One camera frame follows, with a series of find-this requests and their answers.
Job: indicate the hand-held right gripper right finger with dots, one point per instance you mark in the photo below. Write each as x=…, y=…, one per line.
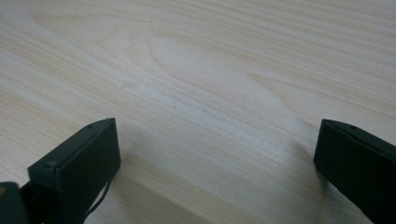
x=358, y=165

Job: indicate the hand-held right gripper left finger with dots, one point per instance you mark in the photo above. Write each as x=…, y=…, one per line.
x=77, y=168

